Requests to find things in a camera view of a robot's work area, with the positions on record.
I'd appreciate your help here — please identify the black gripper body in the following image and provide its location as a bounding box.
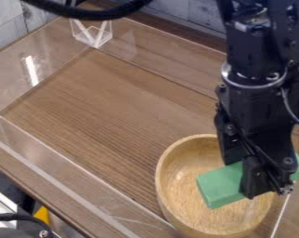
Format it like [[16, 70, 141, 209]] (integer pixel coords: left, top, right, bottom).
[[217, 64, 299, 172]]

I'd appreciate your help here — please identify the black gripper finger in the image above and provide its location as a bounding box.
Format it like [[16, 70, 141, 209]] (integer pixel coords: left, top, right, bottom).
[[215, 105, 247, 165], [239, 155, 295, 199]]

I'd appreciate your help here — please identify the green rectangular block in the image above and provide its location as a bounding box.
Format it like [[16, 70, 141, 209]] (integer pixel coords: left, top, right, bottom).
[[195, 153, 299, 210]]

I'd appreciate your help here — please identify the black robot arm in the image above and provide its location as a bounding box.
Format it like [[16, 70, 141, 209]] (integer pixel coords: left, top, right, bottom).
[[197, 0, 299, 203]]

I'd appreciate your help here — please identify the brown wooden bowl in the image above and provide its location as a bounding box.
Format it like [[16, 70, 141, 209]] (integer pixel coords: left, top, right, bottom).
[[155, 134, 272, 238]]

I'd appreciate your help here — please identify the yellow and black device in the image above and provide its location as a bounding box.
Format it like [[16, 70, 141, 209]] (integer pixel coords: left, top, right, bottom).
[[31, 205, 60, 238]]

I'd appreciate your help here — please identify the black cable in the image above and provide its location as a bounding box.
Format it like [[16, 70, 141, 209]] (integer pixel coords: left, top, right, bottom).
[[0, 212, 53, 238]]

